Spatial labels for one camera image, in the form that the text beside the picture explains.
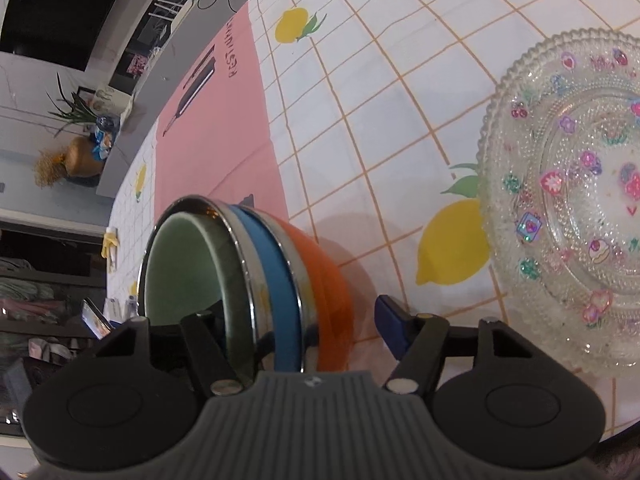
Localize blue steel mixing bowl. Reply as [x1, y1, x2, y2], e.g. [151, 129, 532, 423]
[138, 195, 305, 386]

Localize orange steel bowl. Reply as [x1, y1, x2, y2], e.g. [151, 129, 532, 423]
[268, 214, 355, 372]

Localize clear glass sticker plate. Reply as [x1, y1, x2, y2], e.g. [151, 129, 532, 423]
[477, 28, 639, 377]

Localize light green ceramic bowl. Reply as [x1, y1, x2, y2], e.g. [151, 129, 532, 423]
[143, 211, 237, 328]

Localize yellow cloth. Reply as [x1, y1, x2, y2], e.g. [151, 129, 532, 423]
[102, 226, 119, 262]

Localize checked lemon picnic mat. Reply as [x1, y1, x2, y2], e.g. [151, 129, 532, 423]
[102, 0, 640, 443]

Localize white wifi router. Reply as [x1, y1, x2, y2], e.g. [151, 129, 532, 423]
[146, 0, 193, 25]

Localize black television screen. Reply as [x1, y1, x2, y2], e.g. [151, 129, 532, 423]
[1, 0, 116, 70]

